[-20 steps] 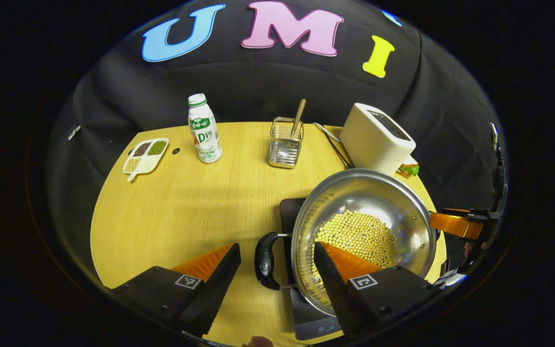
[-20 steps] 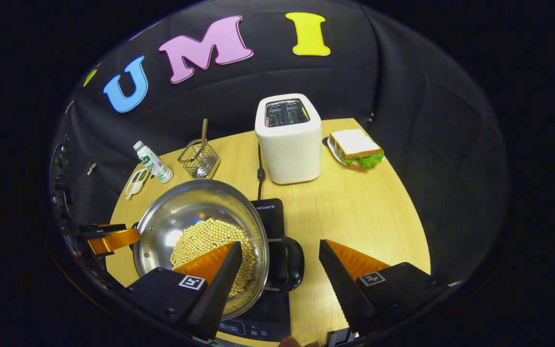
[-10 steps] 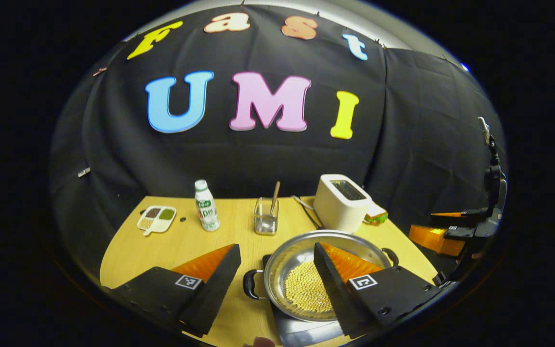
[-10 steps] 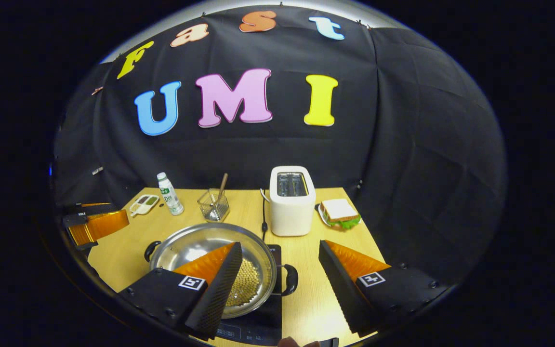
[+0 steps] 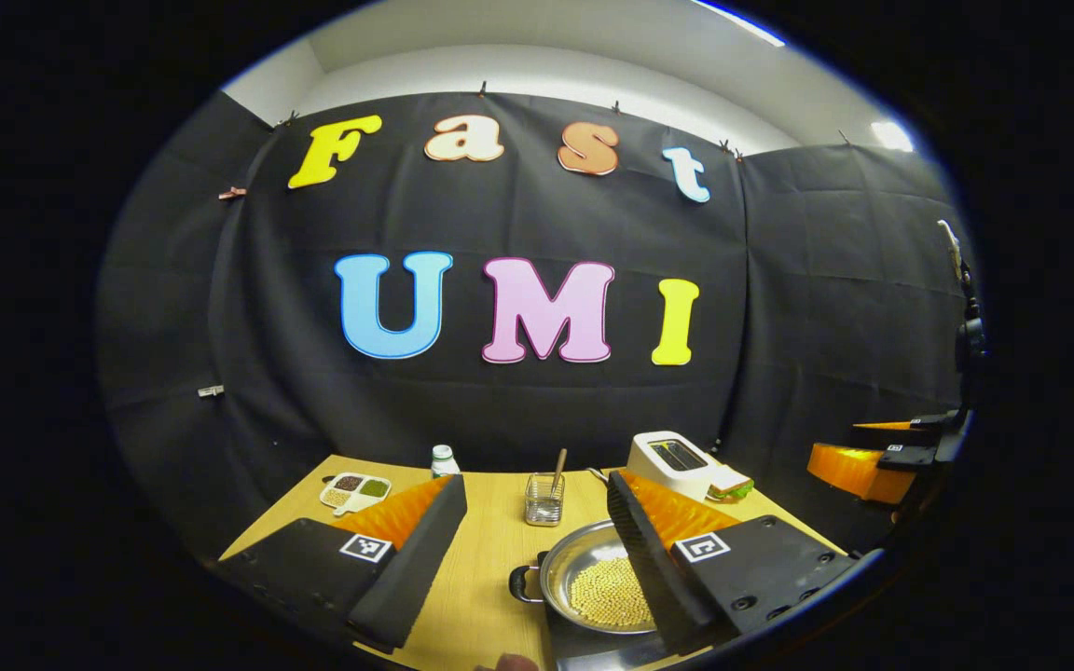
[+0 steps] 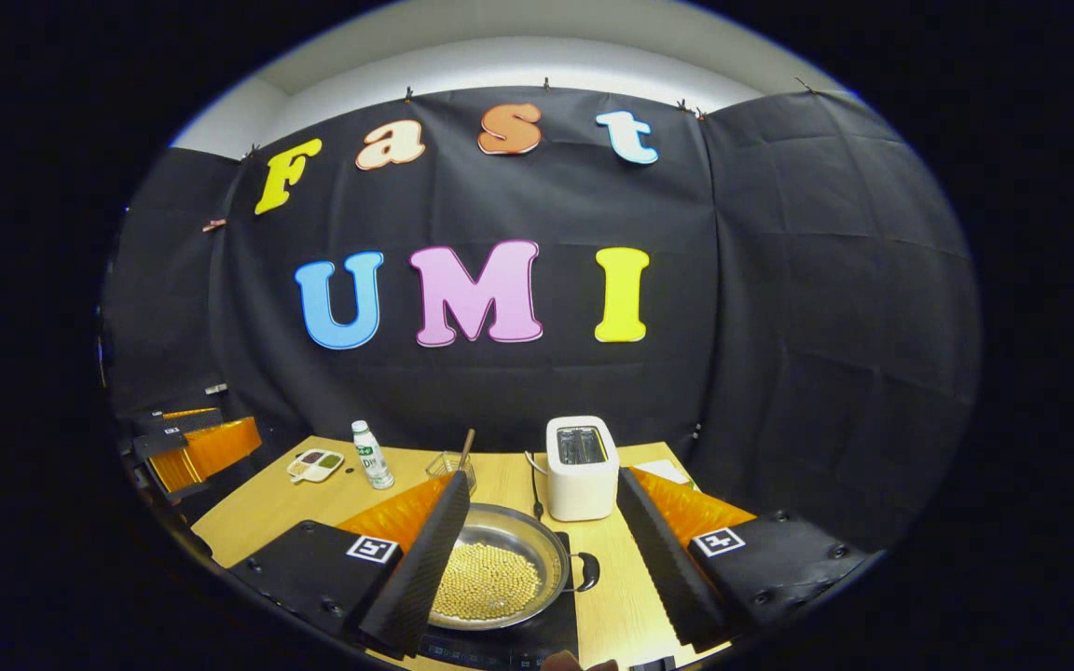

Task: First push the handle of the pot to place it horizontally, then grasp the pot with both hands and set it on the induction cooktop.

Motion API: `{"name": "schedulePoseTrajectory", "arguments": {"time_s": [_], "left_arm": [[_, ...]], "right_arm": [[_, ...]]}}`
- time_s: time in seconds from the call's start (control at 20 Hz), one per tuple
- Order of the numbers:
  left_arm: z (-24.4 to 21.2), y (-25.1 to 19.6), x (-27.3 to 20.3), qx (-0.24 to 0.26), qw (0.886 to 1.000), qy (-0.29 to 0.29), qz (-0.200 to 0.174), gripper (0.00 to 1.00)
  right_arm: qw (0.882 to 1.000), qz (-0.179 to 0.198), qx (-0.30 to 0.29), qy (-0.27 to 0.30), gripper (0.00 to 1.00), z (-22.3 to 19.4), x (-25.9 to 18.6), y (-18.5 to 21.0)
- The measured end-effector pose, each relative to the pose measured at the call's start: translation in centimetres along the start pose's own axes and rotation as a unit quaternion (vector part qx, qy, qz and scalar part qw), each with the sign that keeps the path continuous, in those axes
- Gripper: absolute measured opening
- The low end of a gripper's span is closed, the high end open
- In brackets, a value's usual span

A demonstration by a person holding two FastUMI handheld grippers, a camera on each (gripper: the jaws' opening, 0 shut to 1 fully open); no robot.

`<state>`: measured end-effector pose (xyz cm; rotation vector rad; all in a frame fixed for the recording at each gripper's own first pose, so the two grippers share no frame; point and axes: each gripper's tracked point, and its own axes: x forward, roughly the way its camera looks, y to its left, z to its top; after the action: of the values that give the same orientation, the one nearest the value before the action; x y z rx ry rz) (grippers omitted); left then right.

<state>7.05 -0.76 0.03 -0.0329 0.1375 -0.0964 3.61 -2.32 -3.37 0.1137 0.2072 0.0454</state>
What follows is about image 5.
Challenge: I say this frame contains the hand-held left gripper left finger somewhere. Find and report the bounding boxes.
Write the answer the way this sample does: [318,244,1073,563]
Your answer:
[215,473,468,653]

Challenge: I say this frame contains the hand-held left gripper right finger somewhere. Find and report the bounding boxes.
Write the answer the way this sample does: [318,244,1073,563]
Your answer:
[606,469,860,656]

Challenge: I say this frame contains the pile of yellow soybeans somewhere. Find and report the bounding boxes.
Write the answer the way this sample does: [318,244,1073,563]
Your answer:
[570,556,655,627]

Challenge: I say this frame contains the steel pot with black handles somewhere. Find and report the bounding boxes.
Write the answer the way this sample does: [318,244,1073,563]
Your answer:
[509,519,659,637]

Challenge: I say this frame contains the black induction cooktop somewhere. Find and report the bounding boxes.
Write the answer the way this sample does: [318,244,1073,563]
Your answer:
[546,604,678,670]

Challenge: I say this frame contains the white divided tray of beans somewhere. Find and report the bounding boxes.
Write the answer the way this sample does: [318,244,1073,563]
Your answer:
[319,472,393,516]

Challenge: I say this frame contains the white toaster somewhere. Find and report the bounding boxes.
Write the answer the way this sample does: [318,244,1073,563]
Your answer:
[627,431,715,501]

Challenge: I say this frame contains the sandwich with lettuce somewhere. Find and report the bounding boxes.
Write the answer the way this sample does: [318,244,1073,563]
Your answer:
[707,466,755,501]

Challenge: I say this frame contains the small ceiling light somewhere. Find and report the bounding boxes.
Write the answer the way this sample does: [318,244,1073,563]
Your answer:
[871,119,916,154]

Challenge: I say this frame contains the row of dark cloth clips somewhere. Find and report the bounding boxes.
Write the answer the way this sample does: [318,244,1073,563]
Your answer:
[278,81,850,159]

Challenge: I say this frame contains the wire mesh utensil basket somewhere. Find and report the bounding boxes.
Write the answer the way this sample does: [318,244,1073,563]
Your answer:
[525,472,566,527]

